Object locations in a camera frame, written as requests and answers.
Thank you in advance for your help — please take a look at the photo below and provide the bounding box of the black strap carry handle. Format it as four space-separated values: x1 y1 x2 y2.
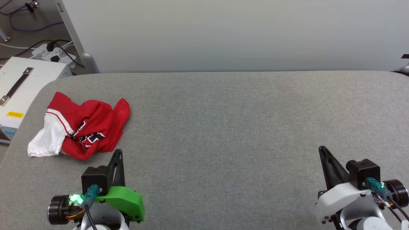
0 67 35 107

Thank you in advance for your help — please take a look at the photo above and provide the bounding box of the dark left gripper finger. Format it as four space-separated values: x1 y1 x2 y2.
112 149 126 188
108 149 121 177

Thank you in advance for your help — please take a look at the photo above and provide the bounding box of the black clamp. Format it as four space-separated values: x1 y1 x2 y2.
25 0 40 13

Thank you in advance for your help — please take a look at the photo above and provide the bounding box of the white floor cable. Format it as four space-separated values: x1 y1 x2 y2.
0 43 36 50

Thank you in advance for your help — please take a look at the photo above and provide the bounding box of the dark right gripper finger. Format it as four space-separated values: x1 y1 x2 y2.
318 146 335 190
323 146 349 185

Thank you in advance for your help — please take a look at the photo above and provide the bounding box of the white power strip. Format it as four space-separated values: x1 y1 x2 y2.
31 43 77 69

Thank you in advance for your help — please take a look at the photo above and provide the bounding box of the black right camera cable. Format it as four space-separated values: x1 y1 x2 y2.
364 177 409 222

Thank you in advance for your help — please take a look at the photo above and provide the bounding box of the white metal equipment box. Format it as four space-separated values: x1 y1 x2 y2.
0 57 73 144

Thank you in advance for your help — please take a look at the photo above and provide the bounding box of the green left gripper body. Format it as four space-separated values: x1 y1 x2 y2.
48 186 145 225

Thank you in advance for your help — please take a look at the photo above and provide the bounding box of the red white basketball jersey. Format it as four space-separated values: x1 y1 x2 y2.
27 91 131 160

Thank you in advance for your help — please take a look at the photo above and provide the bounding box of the blue floor cable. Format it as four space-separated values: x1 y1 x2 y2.
9 4 65 33

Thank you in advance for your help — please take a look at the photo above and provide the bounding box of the black left camera cable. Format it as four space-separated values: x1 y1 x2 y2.
83 184 103 230

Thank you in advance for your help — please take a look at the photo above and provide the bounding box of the white partition panel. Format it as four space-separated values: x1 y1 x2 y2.
54 0 409 73

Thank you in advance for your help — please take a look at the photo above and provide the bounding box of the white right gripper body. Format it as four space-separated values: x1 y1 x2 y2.
314 179 409 230

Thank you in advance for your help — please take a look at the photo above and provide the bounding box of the black camera cable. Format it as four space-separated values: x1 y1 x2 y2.
83 184 103 230
364 177 409 222

